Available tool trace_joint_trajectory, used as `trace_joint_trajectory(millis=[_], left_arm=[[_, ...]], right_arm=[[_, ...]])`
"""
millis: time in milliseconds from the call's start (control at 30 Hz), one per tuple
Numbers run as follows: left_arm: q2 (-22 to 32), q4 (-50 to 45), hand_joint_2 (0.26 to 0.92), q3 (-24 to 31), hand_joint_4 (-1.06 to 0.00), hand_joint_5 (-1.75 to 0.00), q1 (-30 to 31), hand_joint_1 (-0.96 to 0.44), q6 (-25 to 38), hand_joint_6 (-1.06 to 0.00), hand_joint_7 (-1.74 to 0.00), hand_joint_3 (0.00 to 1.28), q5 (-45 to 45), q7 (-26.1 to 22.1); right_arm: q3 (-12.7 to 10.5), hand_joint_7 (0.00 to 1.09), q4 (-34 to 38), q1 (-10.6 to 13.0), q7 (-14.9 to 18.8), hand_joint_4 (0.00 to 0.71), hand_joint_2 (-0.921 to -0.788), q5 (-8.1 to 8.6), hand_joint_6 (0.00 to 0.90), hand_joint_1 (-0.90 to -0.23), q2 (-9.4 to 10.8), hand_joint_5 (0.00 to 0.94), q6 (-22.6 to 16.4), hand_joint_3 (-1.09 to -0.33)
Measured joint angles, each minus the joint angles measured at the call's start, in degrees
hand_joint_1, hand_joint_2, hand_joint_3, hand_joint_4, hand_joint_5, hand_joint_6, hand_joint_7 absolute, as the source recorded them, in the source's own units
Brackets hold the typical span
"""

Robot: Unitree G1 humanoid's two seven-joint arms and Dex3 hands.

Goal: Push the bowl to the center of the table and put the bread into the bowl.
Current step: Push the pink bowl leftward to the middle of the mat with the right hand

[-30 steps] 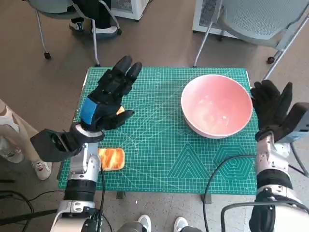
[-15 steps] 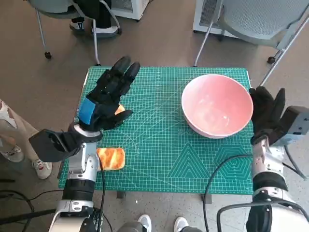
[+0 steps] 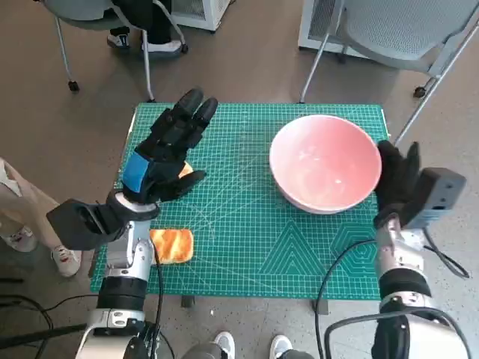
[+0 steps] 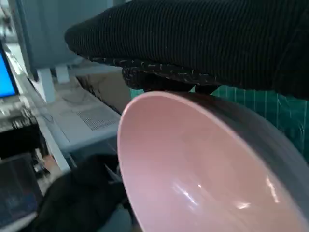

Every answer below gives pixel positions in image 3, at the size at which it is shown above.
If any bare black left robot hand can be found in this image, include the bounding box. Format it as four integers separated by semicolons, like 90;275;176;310
121;88;219;205

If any small white mesh cabinet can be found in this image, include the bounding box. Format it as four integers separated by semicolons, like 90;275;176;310
170;0;237;31

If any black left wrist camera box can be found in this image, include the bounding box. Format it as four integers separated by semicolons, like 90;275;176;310
46;199;128;251

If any person in beige trousers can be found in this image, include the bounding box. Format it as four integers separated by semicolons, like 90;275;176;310
0;156;82;278

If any rectangular toy bread loaf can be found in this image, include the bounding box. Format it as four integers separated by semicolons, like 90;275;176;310
149;228;195;266

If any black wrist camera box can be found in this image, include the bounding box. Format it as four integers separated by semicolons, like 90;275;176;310
402;167;468;230
46;199;128;251

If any long black stand leg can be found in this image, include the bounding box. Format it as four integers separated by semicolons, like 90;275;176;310
0;323;89;347

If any white shoe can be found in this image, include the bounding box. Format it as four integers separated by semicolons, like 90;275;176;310
214;331;237;359
269;334;293;359

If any green cutting mat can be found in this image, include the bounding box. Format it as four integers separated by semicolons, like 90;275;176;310
88;102;390;301

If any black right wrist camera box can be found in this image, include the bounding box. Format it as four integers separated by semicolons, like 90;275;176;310
402;167;468;230

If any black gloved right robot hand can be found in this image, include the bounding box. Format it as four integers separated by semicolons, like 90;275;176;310
373;140;424;229

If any grey chair with person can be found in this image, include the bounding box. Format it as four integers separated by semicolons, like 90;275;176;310
40;0;189;104

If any person in black trousers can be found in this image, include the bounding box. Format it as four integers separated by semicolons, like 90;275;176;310
103;0;183;53

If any empty grey mesh chair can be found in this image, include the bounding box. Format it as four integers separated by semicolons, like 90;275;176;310
298;0;479;147

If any black floor cable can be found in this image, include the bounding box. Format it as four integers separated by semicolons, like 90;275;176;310
0;293;102;359

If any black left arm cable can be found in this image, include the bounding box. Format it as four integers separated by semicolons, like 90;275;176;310
144;257;177;359

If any pink bowl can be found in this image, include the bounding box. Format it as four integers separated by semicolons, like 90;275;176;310
269;114;383;215

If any large white mesh cabinet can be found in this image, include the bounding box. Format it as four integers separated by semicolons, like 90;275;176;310
297;0;370;59

